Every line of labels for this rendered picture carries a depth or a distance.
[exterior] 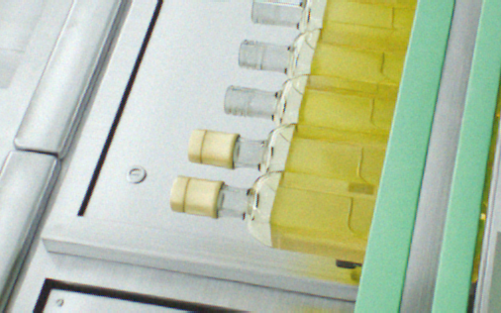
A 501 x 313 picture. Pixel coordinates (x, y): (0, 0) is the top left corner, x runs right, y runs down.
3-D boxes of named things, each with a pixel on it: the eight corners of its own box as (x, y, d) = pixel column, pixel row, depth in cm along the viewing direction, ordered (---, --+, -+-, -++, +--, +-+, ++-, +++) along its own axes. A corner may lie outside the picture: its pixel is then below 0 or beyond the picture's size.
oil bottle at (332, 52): (504, 84, 121) (294, 56, 125) (510, 49, 117) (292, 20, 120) (498, 130, 118) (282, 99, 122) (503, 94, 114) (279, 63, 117)
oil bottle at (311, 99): (497, 133, 118) (282, 101, 122) (503, 96, 114) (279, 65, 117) (490, 179, 115) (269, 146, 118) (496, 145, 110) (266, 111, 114)
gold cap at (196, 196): (227, 174, 112) (180, 167, 113) (216, 191, 109) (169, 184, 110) (225, 208, 114) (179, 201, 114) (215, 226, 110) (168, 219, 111)
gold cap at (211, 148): (243, 139, 117) (199, 133, 118) (237, 129, 114) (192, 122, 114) (236, 174, 116) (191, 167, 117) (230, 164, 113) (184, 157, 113)
